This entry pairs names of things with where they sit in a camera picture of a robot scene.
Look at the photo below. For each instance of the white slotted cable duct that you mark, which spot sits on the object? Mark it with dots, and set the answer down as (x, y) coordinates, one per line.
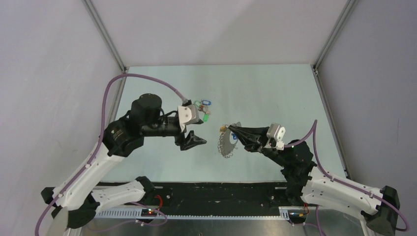
(135, 213)

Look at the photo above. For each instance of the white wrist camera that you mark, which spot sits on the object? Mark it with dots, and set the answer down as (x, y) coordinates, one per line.
(275, 135)
(189, 115)

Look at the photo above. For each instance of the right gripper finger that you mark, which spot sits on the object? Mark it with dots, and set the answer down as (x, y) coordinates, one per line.
(247, 138)
(248, 131)

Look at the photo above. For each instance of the left aluminium corner post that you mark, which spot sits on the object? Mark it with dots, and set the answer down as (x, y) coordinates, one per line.
(99, 24)

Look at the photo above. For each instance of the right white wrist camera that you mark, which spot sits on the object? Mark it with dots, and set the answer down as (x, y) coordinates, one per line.
(275, 135)

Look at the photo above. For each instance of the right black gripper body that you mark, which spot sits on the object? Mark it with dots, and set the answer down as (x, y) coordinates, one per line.
(269, 150)

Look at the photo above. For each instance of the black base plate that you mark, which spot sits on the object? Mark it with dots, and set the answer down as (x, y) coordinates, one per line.
(220, 198)

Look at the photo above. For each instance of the right aluminium corner post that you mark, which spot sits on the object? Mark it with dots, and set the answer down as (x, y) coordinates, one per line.
(341, 21)

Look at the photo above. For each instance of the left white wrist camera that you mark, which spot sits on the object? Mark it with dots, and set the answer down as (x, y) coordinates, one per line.
(189, 115)

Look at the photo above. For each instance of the controller board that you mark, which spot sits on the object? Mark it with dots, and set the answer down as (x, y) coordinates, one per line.
(147, 212)
(297, 214)

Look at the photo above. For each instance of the aluminium corner post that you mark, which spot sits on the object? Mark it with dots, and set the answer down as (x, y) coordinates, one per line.
(341, 21)
(99, 24)

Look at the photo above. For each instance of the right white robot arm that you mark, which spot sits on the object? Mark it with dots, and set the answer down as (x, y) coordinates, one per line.
(309, 183)

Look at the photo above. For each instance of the right controller board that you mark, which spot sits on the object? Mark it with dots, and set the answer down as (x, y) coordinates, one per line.
(297, 214)

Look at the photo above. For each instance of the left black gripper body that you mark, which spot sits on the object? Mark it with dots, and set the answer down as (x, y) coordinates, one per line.
(180, 138)

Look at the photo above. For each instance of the metal keyring band with rings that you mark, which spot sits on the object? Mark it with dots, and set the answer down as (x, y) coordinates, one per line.
(226, 145)

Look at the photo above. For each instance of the silver keys pile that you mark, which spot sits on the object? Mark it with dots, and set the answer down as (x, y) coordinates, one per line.
(204, 109)

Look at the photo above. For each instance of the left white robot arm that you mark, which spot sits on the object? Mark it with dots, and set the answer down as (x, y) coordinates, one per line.
(79, 201)

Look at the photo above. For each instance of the left controller board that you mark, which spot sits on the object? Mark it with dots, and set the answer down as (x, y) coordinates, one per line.
(147, 212)

